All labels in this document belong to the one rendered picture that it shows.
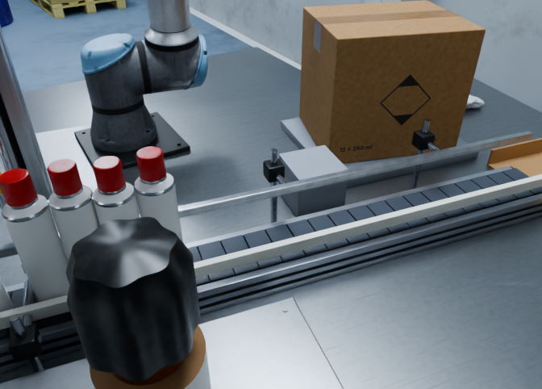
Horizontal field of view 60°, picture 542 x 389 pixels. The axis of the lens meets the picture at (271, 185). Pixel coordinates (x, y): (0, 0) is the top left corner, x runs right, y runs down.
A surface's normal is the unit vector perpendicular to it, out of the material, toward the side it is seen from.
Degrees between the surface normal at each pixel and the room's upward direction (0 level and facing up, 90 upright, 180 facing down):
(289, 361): 0
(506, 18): 90
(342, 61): 90
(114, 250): 0
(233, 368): 0
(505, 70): 90
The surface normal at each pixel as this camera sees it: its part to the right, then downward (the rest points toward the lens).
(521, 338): 0.00, -0.83
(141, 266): 0.11, -0.63
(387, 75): 0.21, 0.55
